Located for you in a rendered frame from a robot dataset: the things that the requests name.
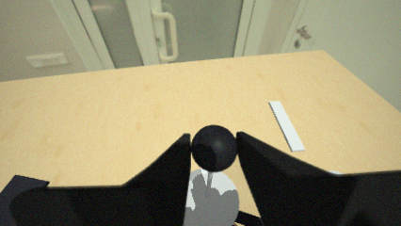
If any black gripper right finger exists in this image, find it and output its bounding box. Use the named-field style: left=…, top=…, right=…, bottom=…
left=235, top=132, right=401, bottom=226

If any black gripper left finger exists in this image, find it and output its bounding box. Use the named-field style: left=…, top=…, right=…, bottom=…
left=9, top=133, right=191, bottom=226

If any dark grey flat rectangular slab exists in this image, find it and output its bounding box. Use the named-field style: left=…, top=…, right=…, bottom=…
left=0, top=175, right=50, bottom=226

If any glass coffee plunger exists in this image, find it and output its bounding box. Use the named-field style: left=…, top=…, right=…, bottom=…
left=184, top=125, right=264, bottom=226

